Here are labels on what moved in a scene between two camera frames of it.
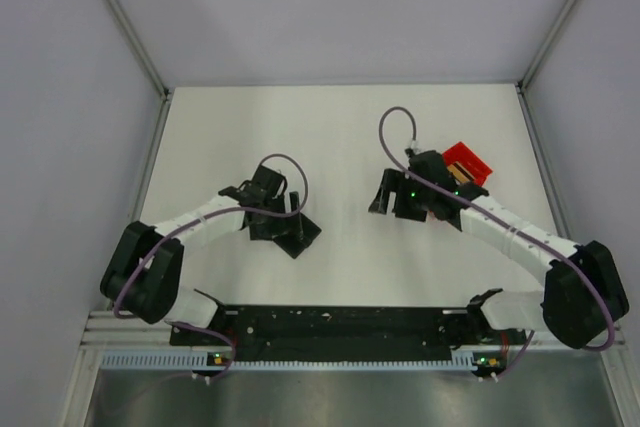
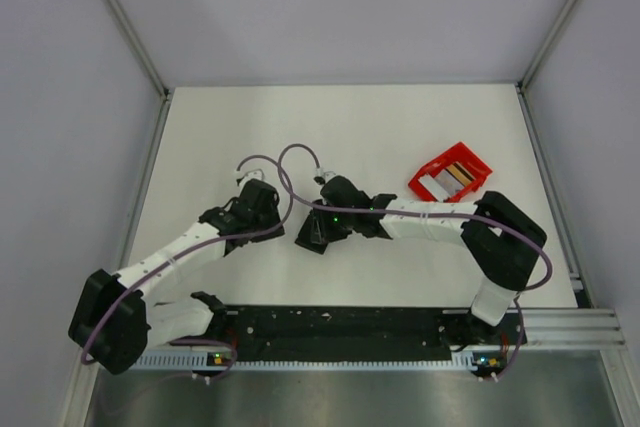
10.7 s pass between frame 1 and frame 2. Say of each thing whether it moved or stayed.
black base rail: stayed
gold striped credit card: stayed
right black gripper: moved
